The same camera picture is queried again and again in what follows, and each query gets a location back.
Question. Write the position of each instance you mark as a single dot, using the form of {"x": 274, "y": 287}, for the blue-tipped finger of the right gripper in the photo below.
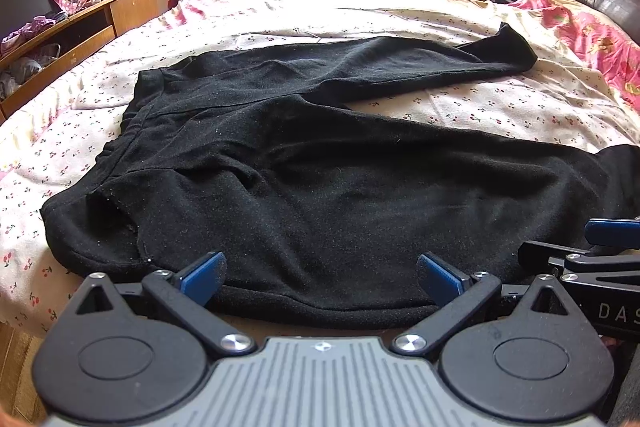
{"x": 612, "y": 233}

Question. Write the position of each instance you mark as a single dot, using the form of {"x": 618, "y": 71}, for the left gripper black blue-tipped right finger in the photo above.
{"x": 524, "y": 355}

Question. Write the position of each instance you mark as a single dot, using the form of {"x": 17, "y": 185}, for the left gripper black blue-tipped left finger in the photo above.
{"x": 124, "y": 354}

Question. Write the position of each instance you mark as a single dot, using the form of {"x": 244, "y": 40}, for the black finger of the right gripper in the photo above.
{"x": 533, "y": 257}

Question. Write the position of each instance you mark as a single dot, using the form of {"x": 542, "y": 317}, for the black pants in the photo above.
{"x": 322, "y": 211}

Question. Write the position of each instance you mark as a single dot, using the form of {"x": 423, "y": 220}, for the cherry print bed sheet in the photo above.
{"x": 53, "y": 140}

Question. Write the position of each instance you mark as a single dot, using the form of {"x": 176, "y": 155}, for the pink floral quilt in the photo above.
{"x": 595, "y": 39}

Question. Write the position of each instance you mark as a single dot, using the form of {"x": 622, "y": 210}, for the wooden TV cabinet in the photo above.
{"x": 79, "y": 36}

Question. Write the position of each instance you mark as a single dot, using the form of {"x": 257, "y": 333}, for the purple clothes in cabinet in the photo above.
{"x": 28, "y": 31}

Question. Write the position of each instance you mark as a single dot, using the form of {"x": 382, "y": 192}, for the black television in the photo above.
{"x": 14, "y": 14}

